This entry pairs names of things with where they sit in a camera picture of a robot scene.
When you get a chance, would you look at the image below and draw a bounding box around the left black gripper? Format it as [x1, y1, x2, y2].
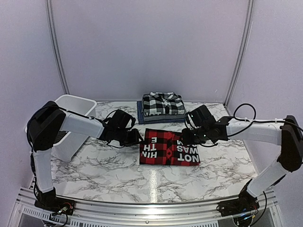
[114, 127, 143, 147]

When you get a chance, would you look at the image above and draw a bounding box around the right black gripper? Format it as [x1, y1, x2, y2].
[179, 126, 210, 146]

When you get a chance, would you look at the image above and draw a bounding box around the red black plaid shirt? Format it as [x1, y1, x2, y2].
[139, 128, 200, 166]

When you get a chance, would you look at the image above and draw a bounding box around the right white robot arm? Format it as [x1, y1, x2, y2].
[182, 105, 303, 212]

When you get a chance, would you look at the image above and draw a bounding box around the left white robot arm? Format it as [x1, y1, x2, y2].
[27, 101, 143, 210]

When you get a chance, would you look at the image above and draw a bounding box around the blue checked folded shirt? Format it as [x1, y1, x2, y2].
[136, 101, 185, 124]

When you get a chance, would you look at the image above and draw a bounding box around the black white plaid folded shirt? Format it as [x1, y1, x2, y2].
[142, 92, 186, 116]

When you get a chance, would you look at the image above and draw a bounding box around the white plastic bin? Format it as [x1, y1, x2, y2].
[39, 95, 101, 163]

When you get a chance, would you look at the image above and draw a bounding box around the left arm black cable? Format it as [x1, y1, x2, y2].
[26, 107, 135, 149]

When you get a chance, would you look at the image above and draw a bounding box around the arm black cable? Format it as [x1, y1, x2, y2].
[26, 107, 135, 149]
[184, 103, 303, 147]

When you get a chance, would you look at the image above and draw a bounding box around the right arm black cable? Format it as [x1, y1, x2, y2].
[184, 103, 303, 147]

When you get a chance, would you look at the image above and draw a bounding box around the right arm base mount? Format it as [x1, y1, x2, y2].
[216, 199, 259, 217]

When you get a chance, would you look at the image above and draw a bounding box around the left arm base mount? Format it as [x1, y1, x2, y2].
[35, 198, 75, 215]

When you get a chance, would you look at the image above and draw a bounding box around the right wall aluminium profile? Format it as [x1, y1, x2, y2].
[223, 0, 255, 107]

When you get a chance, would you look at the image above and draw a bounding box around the wall aluminium profile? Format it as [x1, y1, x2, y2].
[223, 0, 255, 107]
[45, 0, 70, 94]

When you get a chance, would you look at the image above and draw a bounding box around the aluminium front frame rail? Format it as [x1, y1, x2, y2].
[14, 186, 280, 227]

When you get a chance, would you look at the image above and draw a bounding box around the left wall aluminium profile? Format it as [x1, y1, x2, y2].
[45, 0, 70, 94]

